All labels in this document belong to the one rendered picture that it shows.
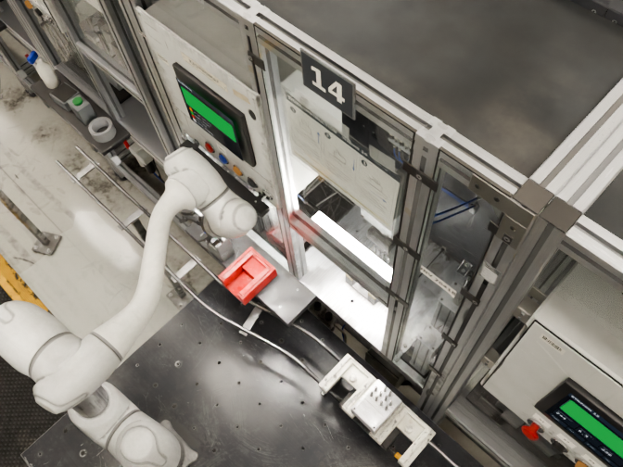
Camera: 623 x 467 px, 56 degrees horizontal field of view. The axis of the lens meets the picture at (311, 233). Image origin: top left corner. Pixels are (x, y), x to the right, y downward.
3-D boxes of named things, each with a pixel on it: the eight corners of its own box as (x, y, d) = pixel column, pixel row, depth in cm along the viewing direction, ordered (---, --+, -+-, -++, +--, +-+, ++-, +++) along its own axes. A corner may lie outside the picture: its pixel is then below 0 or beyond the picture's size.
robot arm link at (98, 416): (114, 459, 191) (68, 421, 198) (148, 418, 199) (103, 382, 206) (17, 376, 127) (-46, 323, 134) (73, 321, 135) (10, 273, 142)
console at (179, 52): (176, 136, 177) (125, 13, 137) (245, 82, 186) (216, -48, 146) (273, 216, 162) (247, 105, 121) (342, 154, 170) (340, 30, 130)
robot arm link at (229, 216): (247, 222, 172) (219, 188, 168) (271, 218, 158) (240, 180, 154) (222, 247, 167) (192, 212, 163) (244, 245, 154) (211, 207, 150)
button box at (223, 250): (208, 249, 210) (200, 233, 199) (224, 235, 212) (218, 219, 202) (222, 262, 207) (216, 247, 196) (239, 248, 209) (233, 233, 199)
